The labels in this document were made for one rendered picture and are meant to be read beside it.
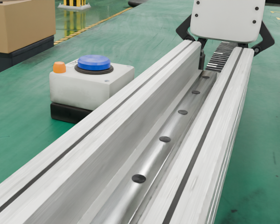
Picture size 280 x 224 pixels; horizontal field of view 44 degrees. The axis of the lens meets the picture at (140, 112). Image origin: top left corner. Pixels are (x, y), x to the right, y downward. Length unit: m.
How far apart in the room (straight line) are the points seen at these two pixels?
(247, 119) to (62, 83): 0.25
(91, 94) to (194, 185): 0.24
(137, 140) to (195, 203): 0.13
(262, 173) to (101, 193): 0.19
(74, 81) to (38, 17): 0.44
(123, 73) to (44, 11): 0.47
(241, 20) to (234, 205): 0.29
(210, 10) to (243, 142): 0.20
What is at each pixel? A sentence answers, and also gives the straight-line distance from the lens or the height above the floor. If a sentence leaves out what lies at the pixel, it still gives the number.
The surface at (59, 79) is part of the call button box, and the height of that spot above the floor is 0.83.
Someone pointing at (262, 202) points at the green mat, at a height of 0.78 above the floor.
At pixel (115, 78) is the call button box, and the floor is 0.84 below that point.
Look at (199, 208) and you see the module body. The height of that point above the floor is 0.86.
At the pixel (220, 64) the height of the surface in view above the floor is 0.81.
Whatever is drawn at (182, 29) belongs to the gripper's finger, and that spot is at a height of 0.87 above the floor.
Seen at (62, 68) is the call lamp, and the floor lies 0.85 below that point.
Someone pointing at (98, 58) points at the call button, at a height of 0.85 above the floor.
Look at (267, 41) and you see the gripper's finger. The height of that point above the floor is 0.87.
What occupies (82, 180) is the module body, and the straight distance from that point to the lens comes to 0.21.
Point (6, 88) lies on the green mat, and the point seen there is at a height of 0.78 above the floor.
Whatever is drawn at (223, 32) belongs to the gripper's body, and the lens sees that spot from 0.53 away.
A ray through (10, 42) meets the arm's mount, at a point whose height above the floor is 0.80.
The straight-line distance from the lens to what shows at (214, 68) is 0.61.
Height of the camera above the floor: 0.97
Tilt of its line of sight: 24 degrees down
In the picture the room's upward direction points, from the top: 4 degrees clockwise
